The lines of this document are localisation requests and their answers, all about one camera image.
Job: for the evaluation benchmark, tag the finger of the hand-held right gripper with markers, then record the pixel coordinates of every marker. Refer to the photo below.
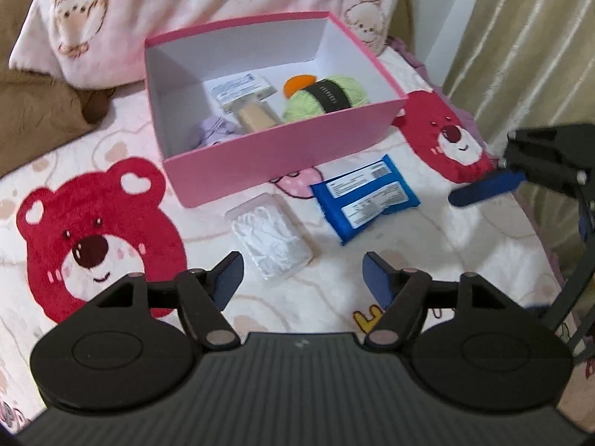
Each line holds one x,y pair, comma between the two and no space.
586,223
488,186

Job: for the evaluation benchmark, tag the purple plush toy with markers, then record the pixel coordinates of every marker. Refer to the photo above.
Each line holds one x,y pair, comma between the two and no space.
214,132

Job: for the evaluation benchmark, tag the brown cloth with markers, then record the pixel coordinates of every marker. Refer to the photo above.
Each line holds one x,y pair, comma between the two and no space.
37,111

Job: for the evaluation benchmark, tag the green yarn ball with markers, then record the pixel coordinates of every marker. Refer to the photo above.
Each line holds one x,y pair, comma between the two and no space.
300,107

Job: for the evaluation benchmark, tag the printed bear blanket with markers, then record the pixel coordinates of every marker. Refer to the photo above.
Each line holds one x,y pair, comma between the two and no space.
102,204

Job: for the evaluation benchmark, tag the blue wet wipes packet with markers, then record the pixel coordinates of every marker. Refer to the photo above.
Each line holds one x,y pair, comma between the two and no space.
327,197

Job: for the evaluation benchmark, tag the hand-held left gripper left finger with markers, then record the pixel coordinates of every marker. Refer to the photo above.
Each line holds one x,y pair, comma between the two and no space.
227,281

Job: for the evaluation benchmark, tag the beige block with label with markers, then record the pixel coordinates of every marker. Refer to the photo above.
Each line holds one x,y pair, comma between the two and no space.
241,87

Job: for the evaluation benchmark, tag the pink cardboard box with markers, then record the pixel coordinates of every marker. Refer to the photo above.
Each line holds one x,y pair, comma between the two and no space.
279,160

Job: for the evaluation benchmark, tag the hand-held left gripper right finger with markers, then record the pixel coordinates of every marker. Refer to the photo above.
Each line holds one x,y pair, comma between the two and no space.
375,281

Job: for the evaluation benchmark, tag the orange yarn ball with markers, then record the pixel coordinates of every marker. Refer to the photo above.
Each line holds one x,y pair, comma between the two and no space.
295,86

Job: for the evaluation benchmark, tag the clear plastic box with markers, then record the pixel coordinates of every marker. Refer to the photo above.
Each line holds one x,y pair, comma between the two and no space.
269,237

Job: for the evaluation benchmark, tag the beige striped curtain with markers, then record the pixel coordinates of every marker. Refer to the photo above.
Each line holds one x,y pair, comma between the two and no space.
525,32

